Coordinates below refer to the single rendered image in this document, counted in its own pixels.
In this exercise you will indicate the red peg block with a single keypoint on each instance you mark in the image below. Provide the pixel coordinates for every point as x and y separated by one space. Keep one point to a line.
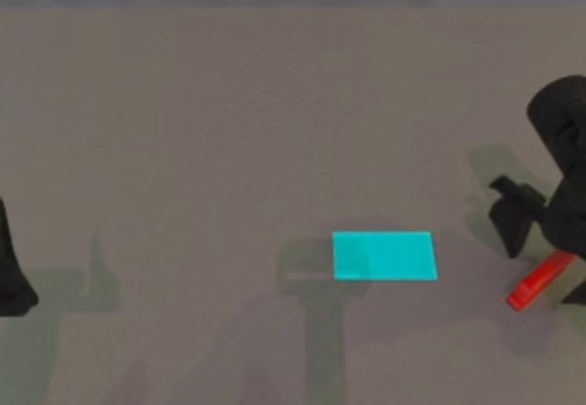
535 282

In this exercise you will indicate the cyan flat square socket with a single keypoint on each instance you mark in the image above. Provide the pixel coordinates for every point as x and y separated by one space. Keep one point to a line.
384 256

